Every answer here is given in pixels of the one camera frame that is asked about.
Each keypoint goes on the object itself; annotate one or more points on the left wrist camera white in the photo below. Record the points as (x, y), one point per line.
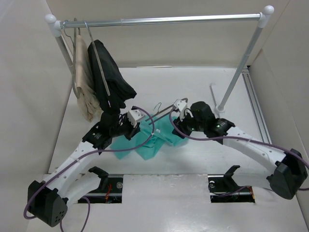
(135, 117)

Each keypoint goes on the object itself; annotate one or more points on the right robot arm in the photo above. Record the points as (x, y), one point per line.
(286, 170)

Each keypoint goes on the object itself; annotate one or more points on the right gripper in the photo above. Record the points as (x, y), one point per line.
(180, 125)

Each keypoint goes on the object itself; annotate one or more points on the metal hanger with beige garment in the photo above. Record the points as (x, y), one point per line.
(73, 39)

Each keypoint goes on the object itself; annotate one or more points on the beige hanging garment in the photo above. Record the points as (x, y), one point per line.
(88, 102)

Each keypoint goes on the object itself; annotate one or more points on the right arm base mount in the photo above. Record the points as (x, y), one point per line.
(223, 188)

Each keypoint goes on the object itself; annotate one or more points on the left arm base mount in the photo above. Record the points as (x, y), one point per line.
(109, 189)

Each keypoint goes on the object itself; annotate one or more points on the black hanging garment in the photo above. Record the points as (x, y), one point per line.
(120, 90)

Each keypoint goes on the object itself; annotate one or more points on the metal clothes hanger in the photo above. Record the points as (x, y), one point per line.
(165, 112)

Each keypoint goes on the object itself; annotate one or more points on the white and chrome clothes rack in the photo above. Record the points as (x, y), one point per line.
(57, 27)

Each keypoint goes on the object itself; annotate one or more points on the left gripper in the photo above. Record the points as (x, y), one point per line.
(133, 130)

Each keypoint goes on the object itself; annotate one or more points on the teal t shirt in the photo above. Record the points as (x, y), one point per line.
(163, 135)

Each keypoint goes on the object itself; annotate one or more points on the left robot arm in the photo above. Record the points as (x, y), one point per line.
(50, 199)

